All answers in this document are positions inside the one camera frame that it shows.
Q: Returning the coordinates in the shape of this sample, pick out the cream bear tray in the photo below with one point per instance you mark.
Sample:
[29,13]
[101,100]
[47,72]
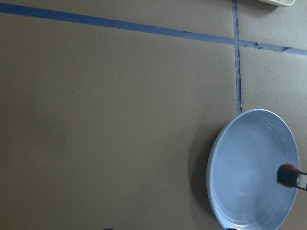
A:
[282,3]

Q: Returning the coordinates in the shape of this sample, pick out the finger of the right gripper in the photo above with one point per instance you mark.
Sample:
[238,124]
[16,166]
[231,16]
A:
[301,181]

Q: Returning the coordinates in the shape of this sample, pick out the red strawberry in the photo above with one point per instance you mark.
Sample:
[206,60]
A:
[289,166]

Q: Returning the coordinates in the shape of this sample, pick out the blue plate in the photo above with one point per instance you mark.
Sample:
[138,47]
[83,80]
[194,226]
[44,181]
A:
[241,174]

